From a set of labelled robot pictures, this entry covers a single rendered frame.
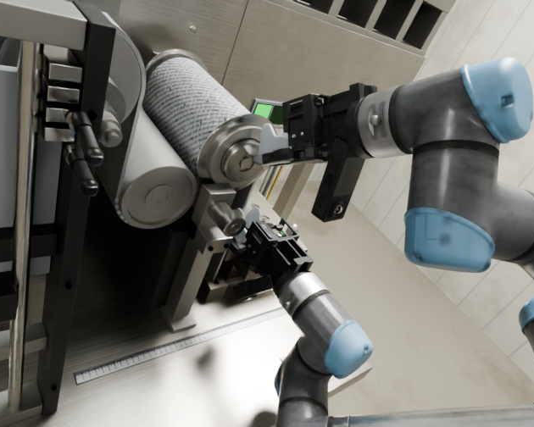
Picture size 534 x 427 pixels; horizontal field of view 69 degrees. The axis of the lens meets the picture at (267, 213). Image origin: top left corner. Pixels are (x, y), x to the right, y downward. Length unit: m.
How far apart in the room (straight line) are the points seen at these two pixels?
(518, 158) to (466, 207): 2.65
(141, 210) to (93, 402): 0.30
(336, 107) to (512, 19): 2.77
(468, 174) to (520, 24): 2.84
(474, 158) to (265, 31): 0.69
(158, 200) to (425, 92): 0.40
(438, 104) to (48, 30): 0.32
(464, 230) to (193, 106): 0.45
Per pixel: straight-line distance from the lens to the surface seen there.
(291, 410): 0.61
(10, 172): 0.41
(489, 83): 0.39
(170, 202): 0.62
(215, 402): 0.74
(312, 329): 0.60
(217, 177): 0.63
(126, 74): 0.50
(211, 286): 0.83
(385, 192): 3.49
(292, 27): 1.02
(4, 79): 0.37
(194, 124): 0.64
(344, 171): 0.50
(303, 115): 0.51
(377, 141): 0.44
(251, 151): 0.61
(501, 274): 3.10
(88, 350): 0.75
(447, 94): 0.40
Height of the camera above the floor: 1.52
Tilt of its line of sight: 31 degrees down
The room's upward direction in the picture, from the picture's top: 25 degrees clockwise
